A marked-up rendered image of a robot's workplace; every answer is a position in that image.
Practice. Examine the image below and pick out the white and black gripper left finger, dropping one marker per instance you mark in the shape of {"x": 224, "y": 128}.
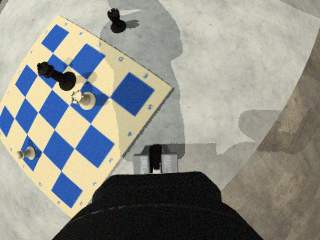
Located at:
{"x": 142, "y": 164}

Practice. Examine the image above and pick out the black chess king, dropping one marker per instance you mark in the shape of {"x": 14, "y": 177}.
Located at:
{"x": 66, "y": 80}

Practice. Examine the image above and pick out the white pawn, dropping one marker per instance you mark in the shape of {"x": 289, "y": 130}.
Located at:
{"x": 29, "y": 152}

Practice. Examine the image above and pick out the black rook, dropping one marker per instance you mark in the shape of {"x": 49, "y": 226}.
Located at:
{"x": 117, "y": 25}

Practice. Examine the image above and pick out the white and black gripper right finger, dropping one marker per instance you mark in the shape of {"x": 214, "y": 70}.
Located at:
{"x": 168, "y": 161}

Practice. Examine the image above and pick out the black knight chess piece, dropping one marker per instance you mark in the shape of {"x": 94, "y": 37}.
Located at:
{"x": 156, "y": 156}

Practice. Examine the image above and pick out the white rook chess piece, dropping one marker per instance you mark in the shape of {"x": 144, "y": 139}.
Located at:
{"x": 86, "y": 100}

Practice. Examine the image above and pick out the blue and cream chessboard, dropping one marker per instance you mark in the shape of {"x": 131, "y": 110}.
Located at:
{"x": 76, "y": 149}

